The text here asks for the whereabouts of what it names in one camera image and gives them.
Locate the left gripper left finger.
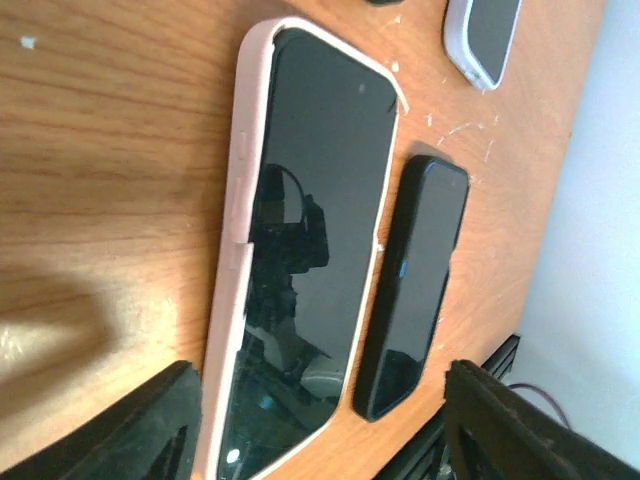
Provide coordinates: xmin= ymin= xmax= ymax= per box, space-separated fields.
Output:
xmin=1 ymin=360 xmax=202 ymax=479

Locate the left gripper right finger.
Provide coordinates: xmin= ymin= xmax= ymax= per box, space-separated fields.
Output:
xmin=444 ymin=360 xmax=639 ymax=480

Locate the black case with ring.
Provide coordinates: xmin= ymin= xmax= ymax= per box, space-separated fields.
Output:
xmin=367 ymin=0 xmax=404 ymax=7

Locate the white phone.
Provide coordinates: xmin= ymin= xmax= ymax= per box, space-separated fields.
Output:
xmin=467 ymin=0 xmax=521 ymax=89

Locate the lavender phone case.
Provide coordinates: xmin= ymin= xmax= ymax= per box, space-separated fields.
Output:
xmin=443 ymin=0 xmax=502 ymax=91

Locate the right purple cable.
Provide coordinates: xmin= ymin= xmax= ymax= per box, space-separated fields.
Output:
xmin=507 ymin=382 xmax=574 ymax=431

